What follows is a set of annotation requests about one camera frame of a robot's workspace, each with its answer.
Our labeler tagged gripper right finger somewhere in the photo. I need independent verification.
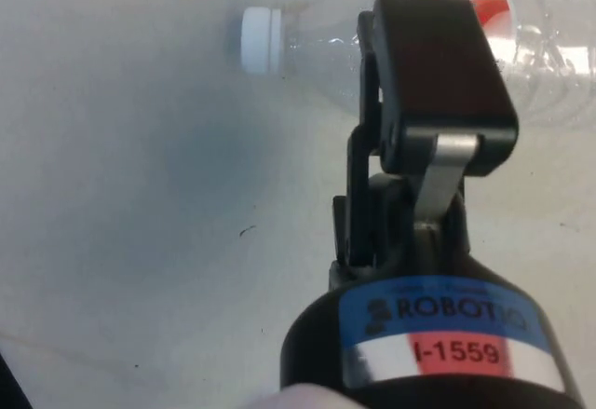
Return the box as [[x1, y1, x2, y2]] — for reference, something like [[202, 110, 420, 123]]
[[373, 0, 522, 242]]

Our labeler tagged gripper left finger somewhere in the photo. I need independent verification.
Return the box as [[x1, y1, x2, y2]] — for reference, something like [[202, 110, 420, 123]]
[[332, 7, 400, 271]]

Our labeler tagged clear plastic bottle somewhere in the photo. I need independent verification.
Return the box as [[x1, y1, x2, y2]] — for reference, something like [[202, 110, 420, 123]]
[[239, 0, 596, 131]]

